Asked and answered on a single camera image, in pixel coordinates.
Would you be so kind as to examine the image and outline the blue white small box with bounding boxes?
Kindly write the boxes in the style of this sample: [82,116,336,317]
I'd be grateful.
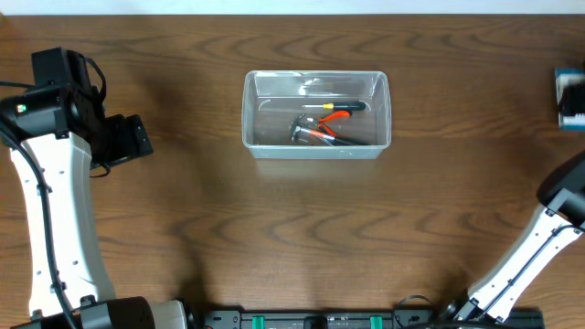
[555,69,584,132]

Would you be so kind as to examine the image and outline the clear plastic container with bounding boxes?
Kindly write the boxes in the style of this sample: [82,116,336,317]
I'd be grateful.
[241,70,392,160]

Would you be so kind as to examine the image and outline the small red black hammer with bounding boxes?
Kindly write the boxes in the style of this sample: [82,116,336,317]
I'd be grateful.
[291,114,366,146]

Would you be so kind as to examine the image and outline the red handled pliers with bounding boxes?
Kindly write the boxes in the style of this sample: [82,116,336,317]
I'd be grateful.
[306,111,352,137]

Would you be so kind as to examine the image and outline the black yellow screwdriver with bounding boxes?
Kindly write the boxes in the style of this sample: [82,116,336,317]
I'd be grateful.
[304,101,367,111]

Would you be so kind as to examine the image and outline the silver offset wrench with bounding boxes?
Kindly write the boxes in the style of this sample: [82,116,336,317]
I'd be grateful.
[291,123,335,146]

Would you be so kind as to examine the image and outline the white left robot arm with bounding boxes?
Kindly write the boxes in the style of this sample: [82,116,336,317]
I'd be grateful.
[1,79,187,328]

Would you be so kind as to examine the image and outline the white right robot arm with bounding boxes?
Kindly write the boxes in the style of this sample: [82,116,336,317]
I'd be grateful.
[444,153,584,324]

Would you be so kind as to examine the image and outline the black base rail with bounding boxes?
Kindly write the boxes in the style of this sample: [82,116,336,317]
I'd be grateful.
[200,308,545,329]

